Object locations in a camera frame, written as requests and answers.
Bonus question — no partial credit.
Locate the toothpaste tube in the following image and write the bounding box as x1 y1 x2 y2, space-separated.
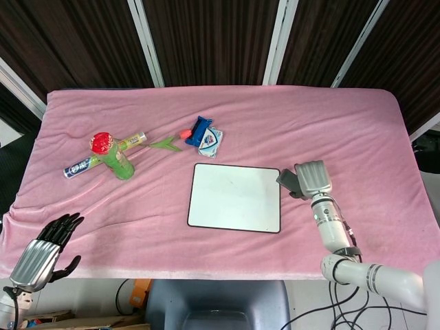
63 132 148 180

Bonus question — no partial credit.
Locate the artificial orange tulip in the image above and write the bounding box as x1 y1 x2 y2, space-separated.
146 129 193 153

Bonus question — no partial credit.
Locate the grey blue chair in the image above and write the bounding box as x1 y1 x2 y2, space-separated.
146 278 292 330

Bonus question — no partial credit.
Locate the white board black edge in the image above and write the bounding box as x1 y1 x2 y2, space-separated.
187 162 281 234

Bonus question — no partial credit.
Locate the black bulky object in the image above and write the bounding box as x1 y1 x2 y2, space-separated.
412 129 440 173

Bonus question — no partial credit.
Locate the orange plastic object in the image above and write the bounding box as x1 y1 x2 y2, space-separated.
129 278 153 307

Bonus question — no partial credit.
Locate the black floor cable bundle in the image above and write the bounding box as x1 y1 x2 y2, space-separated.
285 280 440 330

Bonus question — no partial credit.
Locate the white screen frame post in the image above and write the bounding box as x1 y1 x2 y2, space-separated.
408 111 440 142
263 0 298 87
331 0 390 89
0 57 47 120
126 0 165 88

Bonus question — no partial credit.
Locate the white blue sachet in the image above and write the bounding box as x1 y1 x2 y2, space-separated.
197 126 223 159

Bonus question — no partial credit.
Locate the blue plastic holder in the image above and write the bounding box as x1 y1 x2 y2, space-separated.
185 115 214 148

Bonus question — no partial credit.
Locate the pink table cloth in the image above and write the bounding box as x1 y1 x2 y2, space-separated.
0 85 440 285

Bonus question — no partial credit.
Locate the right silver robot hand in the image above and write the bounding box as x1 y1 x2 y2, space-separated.
287 160 333 202

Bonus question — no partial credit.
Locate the green chip can red lid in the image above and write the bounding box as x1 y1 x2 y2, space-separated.
89 132 135 181

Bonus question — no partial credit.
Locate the brown cardboard box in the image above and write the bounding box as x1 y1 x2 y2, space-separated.
20 309 152 330

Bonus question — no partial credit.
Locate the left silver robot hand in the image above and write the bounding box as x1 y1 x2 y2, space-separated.
9 212 85 294

